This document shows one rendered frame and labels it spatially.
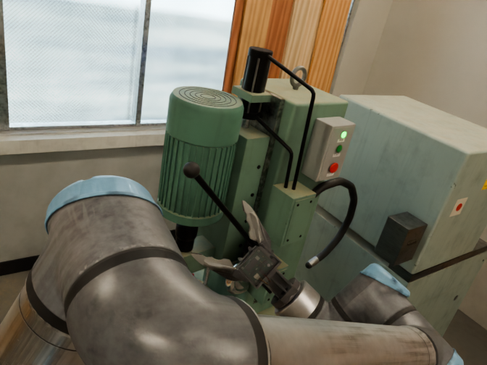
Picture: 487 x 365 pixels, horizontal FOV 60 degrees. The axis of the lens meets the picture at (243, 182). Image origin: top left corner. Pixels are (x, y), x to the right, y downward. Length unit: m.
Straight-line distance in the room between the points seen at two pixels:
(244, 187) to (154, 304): 0.78
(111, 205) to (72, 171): 2.11
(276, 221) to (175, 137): 0.36
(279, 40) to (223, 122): 1.81
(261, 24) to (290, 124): 1.56
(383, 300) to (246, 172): 0.47
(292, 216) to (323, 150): 0.19
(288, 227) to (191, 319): 0.78
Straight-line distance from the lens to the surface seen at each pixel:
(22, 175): 2.48
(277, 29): 2.69
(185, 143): 0.96
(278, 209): 1.11
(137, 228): 0.40
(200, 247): 1.21
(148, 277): 0.36
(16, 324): 0.50
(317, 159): 1.12
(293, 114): 1.05
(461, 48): 3.20
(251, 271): 0.82
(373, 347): 0.59
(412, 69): 3.36
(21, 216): 2.60
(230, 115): 0.94
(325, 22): 2.90
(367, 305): 0.85
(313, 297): 0.86
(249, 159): 1.07
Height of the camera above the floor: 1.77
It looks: 26 degrees down
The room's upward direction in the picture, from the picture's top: 12 degrees clockwise
